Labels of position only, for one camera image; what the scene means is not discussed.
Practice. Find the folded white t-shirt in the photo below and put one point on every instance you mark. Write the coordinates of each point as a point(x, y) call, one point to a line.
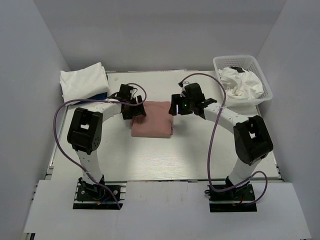
point(83, 84)

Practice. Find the white printed t-shirt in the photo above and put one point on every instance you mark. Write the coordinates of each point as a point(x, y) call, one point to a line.
point(240, 84)

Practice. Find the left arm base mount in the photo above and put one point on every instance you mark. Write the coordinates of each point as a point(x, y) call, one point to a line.
point(93, 197)

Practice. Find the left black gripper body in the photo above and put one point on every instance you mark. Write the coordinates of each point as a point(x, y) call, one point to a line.
point(133, 101)

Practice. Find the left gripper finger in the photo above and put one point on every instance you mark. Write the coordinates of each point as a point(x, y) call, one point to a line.
point(129, 112)
point(139, 101)

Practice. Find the folded blue t-shirt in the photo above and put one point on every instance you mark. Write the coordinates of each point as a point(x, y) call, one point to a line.
point(99, 97)

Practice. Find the white plastic basket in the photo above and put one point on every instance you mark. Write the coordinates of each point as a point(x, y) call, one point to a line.
point(249, 63)

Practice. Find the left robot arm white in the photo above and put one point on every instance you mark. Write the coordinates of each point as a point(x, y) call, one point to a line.
point(85, 131)

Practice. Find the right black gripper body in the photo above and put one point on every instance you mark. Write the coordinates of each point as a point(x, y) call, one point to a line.
point(186, 105)

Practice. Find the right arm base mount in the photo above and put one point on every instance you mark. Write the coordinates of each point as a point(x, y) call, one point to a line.
point(236, 200)

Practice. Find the pink printed t-shirt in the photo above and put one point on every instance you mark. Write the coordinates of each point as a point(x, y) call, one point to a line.
point(157, 123)

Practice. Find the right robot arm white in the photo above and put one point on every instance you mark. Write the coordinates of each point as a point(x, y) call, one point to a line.
point(251, 138)

